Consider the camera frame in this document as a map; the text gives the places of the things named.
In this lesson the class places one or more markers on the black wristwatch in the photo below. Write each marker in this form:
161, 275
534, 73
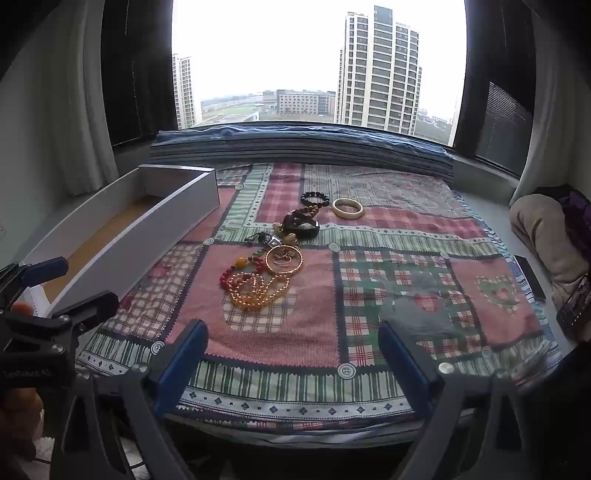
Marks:
295, 226

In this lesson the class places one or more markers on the tall apartment tower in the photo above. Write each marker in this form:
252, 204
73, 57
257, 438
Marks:
378, 69

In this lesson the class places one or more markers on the patchwork plaid blanket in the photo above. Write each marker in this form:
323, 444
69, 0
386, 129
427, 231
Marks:
323, 323

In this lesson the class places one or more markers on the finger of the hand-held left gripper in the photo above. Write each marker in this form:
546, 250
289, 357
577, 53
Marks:
90, 305
46, 270

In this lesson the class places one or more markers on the cream bangle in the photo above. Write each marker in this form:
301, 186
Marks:
347, 215

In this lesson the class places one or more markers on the white wooden drawer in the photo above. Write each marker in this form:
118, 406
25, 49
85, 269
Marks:
138, 230

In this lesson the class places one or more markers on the purple cloth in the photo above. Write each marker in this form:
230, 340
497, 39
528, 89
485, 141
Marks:
578, 221

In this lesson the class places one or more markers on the black remote control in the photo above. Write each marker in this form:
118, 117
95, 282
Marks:
530, 278

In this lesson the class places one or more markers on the white curtain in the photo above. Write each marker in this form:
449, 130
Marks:
554, 115
87, 92

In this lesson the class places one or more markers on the gold bangle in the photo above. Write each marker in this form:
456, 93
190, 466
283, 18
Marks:
301, 262

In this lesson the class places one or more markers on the slim apartment tower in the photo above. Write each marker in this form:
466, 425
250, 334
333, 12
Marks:
183, 92

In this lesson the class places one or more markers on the low wide building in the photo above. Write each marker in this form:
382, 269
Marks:
304, 102

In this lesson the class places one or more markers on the beige cushion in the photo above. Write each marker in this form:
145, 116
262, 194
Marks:
547, 240

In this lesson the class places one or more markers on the dark window blind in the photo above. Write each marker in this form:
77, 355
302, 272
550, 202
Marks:
498, 92
138, 69

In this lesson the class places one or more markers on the dark patterned bag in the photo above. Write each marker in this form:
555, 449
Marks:
575, 307

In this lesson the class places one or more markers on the folded blue striped bedding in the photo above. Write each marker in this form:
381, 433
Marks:
300, 147

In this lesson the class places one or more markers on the person's left hand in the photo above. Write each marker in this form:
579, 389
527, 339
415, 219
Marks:
18, 410

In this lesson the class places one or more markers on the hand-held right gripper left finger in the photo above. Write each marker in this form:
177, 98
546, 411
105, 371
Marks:
184, 362

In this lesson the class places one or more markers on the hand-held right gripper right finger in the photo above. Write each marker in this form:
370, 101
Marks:
404, 362

